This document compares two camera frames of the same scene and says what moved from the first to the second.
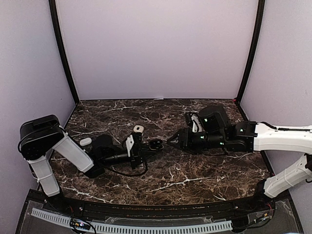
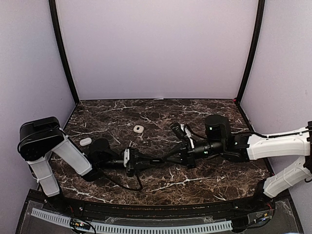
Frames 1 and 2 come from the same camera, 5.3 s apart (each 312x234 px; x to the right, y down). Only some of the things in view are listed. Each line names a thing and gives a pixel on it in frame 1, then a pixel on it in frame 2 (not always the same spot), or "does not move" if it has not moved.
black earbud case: [156, 144] -> [157, 161]
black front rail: [157, 210] does not move
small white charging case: [138, 128] does not move
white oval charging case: [85, 141] does not move
